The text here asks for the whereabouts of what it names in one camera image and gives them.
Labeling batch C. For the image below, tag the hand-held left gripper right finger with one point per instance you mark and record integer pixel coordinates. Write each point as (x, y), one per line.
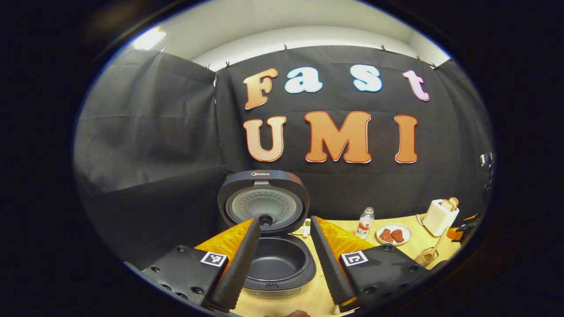
(328, 264)

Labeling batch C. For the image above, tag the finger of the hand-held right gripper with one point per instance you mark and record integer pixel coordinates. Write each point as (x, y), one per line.
(454, 233)

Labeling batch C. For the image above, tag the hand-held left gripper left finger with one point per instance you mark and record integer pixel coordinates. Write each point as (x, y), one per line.
(240, 264)

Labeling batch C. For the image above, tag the wooden spoon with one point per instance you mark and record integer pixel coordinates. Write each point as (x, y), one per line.
(440, 240)

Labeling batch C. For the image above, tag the black and silver rice cooker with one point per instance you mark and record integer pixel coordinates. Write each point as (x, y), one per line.
(277, 264)

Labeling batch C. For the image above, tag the white toaster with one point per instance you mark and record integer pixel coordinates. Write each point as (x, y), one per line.
(438, 220)

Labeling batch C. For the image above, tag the toast bread slice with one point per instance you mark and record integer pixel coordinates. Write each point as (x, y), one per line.
(447, 205)
(454, 202)

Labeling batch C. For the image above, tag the white divided bean dish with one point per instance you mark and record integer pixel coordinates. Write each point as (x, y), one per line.
(304, 228)

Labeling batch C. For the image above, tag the clear drink bottle red label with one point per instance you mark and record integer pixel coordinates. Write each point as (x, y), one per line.
(365, 224)

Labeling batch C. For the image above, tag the red meat piece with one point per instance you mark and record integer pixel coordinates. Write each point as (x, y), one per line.
(386, 235)
(398, 235)

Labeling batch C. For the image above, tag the white round plate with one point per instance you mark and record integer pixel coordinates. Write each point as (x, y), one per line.
(394, 241)

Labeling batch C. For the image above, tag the black backdrop cloth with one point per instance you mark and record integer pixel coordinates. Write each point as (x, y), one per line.
(132, 145)

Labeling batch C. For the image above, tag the row of backdrop clips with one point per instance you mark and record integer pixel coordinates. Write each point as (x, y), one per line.
(285, 47)

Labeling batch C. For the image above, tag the ceiling light panel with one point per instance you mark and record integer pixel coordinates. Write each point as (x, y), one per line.
(149, 39)

